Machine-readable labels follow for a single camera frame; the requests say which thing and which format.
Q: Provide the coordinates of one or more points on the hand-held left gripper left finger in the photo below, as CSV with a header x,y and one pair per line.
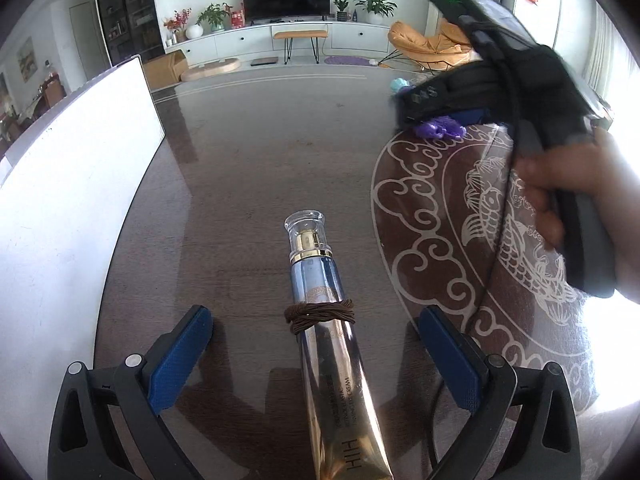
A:
x,y
175,360

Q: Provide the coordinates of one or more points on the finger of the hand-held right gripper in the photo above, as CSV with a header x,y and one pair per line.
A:
x,y
472,116

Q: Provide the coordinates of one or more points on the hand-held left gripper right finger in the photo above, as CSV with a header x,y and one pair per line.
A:
x,y
450,360

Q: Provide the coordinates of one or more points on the purple plastic toy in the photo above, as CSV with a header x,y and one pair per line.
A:
x,y
440,130

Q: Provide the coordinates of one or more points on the gold cream tube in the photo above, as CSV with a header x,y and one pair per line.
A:
x,y
340,385

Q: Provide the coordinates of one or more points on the person's right hand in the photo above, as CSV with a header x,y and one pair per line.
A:
x,y
620,200

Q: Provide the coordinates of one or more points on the white sheer curtain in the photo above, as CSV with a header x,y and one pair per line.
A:
x,y
602,50

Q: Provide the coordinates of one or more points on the teal plastic toy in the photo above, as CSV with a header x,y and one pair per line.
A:
x,y
401,85

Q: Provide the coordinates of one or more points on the orange lounge chair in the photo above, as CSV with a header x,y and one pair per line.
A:
x,y
420,45

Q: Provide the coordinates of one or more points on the purple floor rug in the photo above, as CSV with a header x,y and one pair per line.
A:
x,y
350,60

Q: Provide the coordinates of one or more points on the large potted plant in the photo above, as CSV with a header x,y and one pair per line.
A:
x,y
375,5

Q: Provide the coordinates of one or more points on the small plant in dark pot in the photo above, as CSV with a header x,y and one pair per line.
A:
x,y
341,10

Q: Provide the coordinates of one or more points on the white board panel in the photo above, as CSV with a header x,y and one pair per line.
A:
x,y
65,210

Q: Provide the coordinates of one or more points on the orange bench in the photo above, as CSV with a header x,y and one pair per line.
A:
x,y
300,35

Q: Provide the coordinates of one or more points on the black floor scale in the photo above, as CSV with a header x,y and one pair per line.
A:
x,y
263,61

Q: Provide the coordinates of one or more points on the white television cabinet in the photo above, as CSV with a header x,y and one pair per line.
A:
x,y
235,42

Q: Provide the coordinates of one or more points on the red gift box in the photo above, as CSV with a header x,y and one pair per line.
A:
x,y
237,19

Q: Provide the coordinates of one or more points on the leafy potted plant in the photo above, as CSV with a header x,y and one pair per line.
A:
x,y
214,17

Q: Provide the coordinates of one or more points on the round white vase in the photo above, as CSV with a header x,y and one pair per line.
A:
x,y
194,31

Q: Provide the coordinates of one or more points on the cardboard box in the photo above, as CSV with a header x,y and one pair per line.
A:
x,y
167,69

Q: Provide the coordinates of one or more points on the red flowers in vase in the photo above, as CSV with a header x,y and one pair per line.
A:
x,y
177,25

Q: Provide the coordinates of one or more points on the dark glass cabinet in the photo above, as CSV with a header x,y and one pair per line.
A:
x,y
127,15

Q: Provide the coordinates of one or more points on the framed wall painting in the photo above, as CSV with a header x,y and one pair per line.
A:
x,y
28,60

